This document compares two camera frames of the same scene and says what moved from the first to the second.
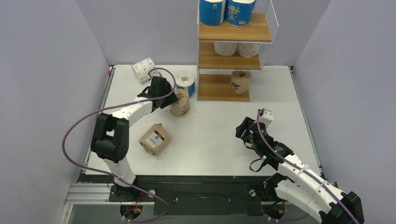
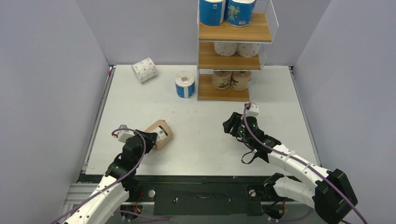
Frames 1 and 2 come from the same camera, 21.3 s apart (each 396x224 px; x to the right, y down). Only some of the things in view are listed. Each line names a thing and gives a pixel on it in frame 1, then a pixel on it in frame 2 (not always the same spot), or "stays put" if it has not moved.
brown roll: x=181 y=107 -> x=221 y=80
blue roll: x=238 y=13 stays put
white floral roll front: x=225 y=48 stays put
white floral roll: x=248 y=49 stays put
